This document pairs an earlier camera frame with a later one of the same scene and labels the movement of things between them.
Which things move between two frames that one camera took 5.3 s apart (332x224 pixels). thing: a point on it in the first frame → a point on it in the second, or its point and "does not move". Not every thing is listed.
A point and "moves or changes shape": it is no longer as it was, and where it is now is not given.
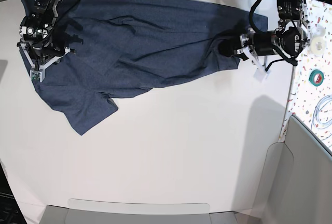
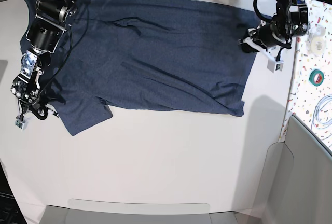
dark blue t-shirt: (125, 42) moves or changes shape
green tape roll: (316, 78) does not move
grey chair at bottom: (98, 211) does not move
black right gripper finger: (243, 56) → (247, 49)
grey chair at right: (296, 185) does not move
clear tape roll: (318, 41) does not move
